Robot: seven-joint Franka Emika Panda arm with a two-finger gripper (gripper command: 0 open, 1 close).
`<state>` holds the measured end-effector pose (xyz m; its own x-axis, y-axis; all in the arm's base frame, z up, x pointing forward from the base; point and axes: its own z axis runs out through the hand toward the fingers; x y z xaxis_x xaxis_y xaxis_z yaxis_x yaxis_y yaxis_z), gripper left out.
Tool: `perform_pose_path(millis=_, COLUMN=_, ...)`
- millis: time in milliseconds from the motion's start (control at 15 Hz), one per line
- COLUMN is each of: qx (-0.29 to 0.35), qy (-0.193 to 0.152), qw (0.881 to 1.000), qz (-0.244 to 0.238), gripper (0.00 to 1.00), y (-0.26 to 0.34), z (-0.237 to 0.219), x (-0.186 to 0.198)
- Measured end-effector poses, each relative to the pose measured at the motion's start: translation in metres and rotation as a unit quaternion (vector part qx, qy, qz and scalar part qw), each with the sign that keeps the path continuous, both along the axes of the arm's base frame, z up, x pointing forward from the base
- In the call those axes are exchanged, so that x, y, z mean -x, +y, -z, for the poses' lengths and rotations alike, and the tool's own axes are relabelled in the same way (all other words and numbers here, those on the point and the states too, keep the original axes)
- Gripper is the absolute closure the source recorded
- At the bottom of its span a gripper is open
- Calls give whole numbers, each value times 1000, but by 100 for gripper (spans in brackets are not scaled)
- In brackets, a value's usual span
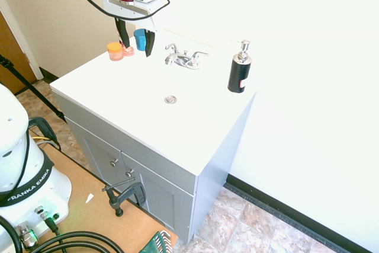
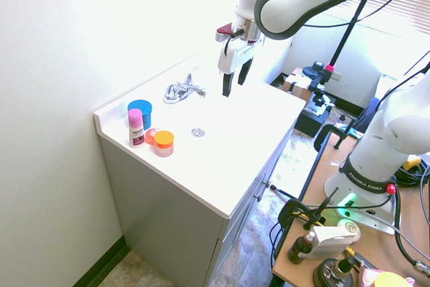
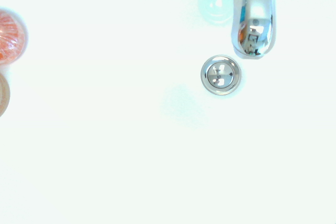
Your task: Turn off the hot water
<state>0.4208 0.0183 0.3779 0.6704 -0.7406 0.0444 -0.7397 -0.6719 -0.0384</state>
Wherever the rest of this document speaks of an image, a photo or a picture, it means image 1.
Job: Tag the green hex key set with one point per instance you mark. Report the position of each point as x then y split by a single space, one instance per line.
157 244

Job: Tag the black soap dispenser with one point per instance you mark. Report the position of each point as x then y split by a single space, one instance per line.
240 72

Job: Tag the blue plastic cup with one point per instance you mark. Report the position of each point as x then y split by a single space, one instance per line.
139 39

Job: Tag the grey cabinet door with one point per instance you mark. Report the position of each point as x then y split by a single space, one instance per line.
100 158
160 190

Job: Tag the brown wooden door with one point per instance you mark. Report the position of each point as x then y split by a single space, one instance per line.
13 57

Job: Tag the chrome faucet spout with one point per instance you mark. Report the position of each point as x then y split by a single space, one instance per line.
174 58

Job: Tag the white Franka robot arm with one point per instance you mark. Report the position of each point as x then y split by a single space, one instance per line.
17 158

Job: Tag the chrome sink drain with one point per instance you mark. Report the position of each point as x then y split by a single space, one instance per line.
170 99

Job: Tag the small pink jar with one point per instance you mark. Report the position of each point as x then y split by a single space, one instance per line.
129 51

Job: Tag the black C-clamp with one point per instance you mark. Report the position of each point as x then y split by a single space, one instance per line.
44 131
121 195

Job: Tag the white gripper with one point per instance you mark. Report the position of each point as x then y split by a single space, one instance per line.
128 7

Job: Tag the black camera tripod leg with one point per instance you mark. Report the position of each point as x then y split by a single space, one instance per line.
29 87

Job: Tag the white paper scrap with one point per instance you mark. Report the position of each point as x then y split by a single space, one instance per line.
89 198

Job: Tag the orange lidded jar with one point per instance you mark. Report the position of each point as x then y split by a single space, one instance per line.
115 51

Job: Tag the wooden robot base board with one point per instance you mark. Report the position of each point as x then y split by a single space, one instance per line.
97 205

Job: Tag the grey vanity cabinet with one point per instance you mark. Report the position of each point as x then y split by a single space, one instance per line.
142 161

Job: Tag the white sink countertop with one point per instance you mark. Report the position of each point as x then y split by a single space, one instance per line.
154 99

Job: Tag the metal cabinet knob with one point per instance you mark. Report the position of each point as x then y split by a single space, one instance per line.
129 173
114 162

